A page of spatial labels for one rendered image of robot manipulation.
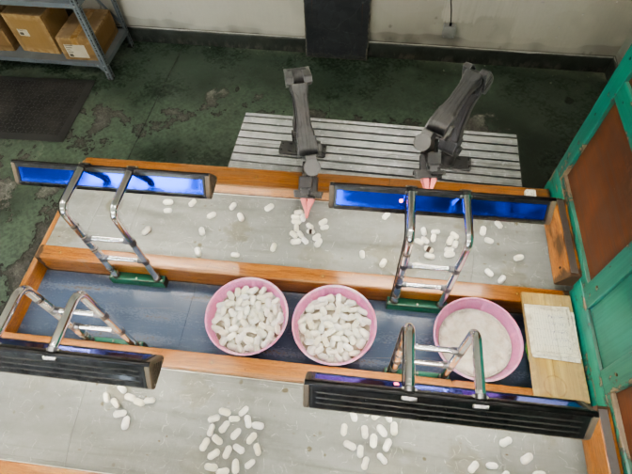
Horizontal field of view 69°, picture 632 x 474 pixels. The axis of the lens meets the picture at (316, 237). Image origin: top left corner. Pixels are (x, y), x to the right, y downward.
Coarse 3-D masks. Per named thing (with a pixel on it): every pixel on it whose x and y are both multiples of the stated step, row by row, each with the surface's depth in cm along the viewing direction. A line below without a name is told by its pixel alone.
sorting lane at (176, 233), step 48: (96, 192) 180; (48, 240) 169; (144, 240) 167; (192, 240) 166; (240, 240) 166; (288, 240) 165; (336, 240) 164; (384, 240) 164; (480, 240) 162; (528, 240) 162
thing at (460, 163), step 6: (444, 156) 185; (450, 156) 183; (462, 156) 191; (444, 162) 187; (450, 162) 186; (456, 162) 190; (462, 162) 190; (468, 162) 190; (444, 168) 189; (450, 168) 189; (456, 168) 188; (462, 168) 188; (468, 168) 188
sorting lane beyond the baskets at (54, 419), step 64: (0, 384) 141; (64, 384) 140; (192, 384) 139; (256, 384) 138; (0, 448) 131; (64, 448) 130; (128, 448) 130; (192, 448) 129; (320, 448) 128; (448, 448) 127; (512, 448) 127; (576, 448) 126
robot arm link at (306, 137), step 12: (288, 72) 160; (288, 84) 157; (300, 84) 157; (300, 96) 158; (300, 108) 159; (300, 120) 160; (300, 132) 161; (312, 132) 161; (300, 144) 161; (312, 144) 162
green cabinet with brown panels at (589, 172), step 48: (624, 96) 126; (576, 144) 152; (624, 144) 126; (576, 192) 152; (624, 192) 124; (576, 240) 147; (624, 240) 122; (624, 288) 120; (624, 336) 118; (624, 384) 115; (624, 432) 115
